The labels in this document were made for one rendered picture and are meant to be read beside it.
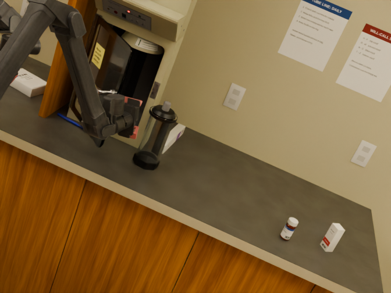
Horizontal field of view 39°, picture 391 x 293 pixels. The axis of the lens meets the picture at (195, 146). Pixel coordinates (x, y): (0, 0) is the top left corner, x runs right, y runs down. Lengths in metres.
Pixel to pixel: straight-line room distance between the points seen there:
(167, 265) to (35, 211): 0.55
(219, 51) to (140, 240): 0.92
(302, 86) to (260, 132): 0.29
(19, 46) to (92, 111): 0.34
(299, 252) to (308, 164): 0.65
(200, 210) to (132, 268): 0.37
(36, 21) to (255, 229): 1.06
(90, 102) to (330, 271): 1.02
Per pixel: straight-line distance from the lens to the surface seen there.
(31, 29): 1.50
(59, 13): 1.53
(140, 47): 2.10
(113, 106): 1.77
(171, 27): 1.94
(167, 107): 2.00
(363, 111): 2.49
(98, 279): 2.24
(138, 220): 2.03
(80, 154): 2.05
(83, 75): 1.64
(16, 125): 2.12
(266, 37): 2.41
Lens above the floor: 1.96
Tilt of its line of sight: 25 degrees down
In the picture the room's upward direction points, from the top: 23 degrees clockwise
